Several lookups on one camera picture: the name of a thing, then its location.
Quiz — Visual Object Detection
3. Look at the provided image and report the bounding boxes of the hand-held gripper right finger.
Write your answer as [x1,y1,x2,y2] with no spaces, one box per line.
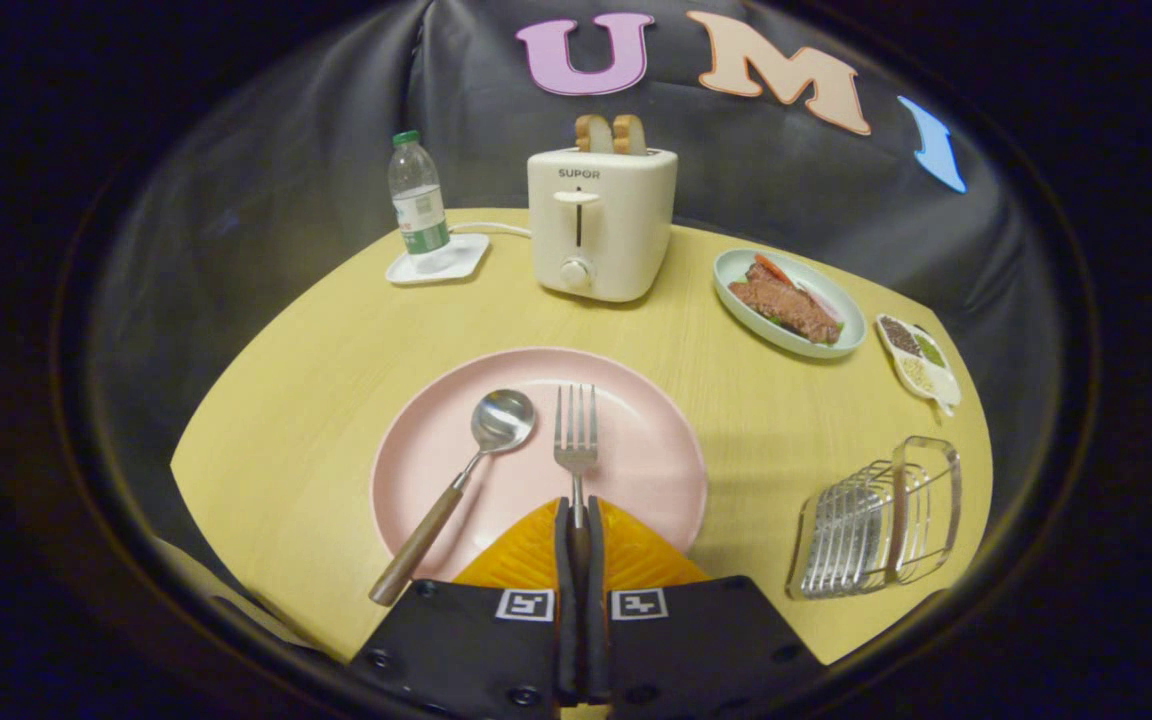
[586,497,827,720]

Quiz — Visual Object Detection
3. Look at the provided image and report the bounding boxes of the clear wire cutlery basket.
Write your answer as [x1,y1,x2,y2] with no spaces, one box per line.
[786,436,963,601]

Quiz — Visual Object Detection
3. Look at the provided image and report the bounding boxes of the white toaster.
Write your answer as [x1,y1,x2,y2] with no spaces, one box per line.
[527,147,679,303]

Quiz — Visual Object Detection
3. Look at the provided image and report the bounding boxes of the white square coaster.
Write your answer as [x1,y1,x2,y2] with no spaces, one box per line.
[385,233,491,287]

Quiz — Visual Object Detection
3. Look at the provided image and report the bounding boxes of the pink plate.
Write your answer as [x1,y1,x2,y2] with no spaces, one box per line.
[370,347,709,586]

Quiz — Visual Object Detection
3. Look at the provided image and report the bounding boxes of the wooden handled metal spoon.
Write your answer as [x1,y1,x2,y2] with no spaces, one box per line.
[368,389,537,607]

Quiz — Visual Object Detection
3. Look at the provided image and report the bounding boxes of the wooden handled metal fork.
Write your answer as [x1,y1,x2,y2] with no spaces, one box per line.
[553,384,600,586]

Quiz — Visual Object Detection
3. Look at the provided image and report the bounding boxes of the white divided seasoning dish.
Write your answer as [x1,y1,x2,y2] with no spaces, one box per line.
[874,313,963,416]

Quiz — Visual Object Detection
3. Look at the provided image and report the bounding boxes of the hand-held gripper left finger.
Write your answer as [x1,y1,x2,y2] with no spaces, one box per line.
[351,497,582,720]

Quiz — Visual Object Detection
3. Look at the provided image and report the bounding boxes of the pale green food plate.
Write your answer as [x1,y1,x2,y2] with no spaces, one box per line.
[713,248,867,359]

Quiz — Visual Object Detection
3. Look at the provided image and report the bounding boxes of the brown steak piece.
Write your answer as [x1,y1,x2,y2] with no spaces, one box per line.
[728,265,842,344]

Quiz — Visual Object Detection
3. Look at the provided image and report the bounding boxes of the clear plastic water bottle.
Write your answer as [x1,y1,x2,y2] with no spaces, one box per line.
[388,130,451,273]

